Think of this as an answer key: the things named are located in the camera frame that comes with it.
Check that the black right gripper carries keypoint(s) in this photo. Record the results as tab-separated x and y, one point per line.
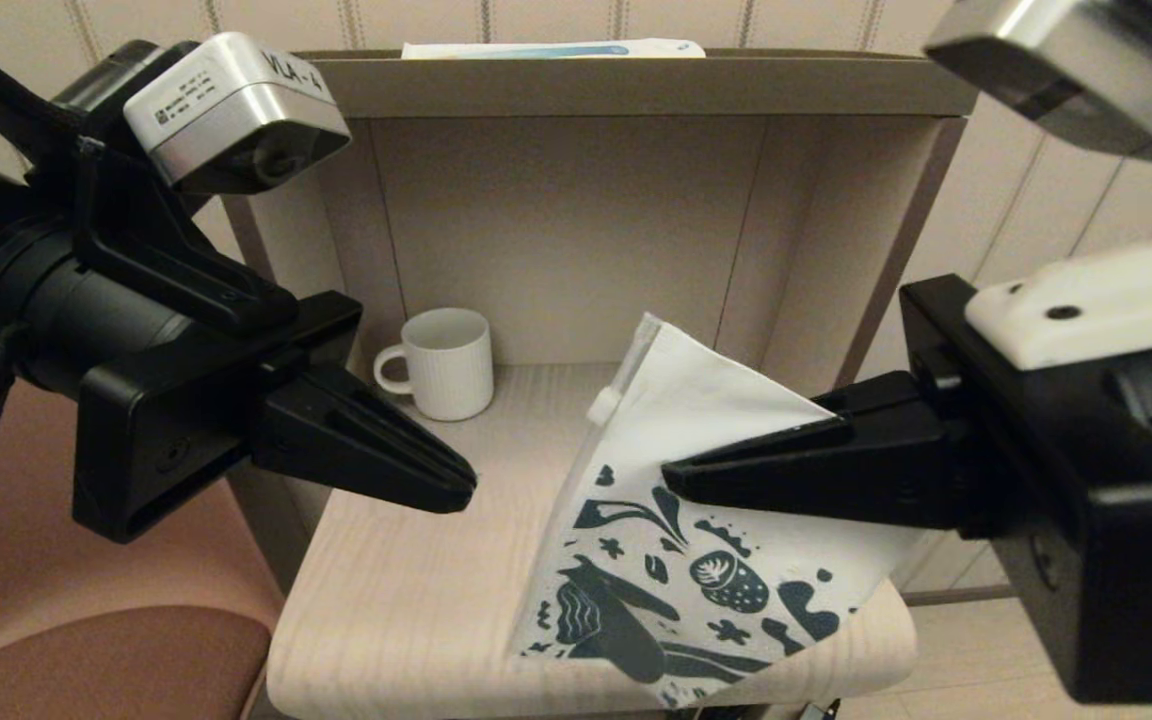
1086	500

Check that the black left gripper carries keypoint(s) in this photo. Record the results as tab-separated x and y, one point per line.
166	440

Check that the white horse print pouch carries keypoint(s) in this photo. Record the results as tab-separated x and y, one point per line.
696	420

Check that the white ribbed ceramic mug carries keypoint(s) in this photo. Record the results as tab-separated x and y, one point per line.
451	370

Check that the beige wooden desk shelf unit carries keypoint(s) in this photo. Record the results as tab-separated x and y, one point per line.
556	220

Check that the pink chair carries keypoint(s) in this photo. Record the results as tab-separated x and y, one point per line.
66	620

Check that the white blue toothbrush box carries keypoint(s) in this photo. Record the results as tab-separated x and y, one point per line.
556	48

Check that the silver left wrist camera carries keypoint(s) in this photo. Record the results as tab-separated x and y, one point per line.
236	110

